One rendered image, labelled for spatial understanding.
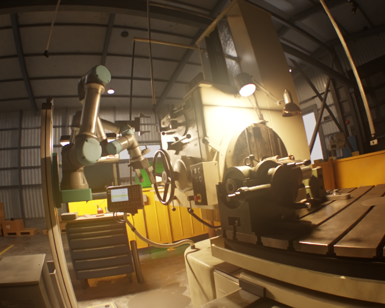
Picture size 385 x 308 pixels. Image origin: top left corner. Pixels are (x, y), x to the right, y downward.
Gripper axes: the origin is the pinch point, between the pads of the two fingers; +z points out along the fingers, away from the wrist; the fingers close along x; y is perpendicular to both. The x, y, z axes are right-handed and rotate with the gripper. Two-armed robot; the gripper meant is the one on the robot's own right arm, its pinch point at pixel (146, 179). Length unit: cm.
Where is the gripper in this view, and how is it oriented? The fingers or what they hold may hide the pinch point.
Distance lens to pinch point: 129.8
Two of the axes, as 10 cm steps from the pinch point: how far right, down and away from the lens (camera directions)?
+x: 6.7, -0.5, -7.4
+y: -6.6, 4.1, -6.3
